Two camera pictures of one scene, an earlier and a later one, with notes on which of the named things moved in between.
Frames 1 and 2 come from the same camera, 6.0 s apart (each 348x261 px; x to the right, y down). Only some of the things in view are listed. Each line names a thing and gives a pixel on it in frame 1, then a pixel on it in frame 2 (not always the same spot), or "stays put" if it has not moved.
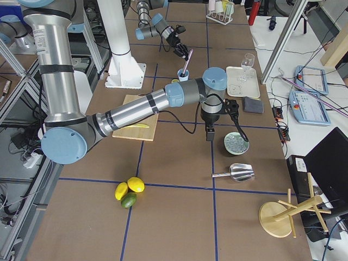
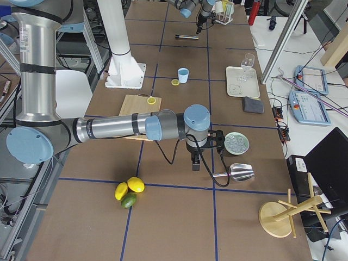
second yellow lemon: x=120 y=190 stays put
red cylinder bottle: x=254 y=10 stays put
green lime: x=128 y=200 stays put
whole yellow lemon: x=136 y=184 stays put
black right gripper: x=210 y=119 to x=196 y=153
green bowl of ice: x=235 y=144 stays put
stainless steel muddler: x=182 y=74 to x=186 y=36
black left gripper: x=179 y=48 to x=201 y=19
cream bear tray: x=242 y=82 stays put
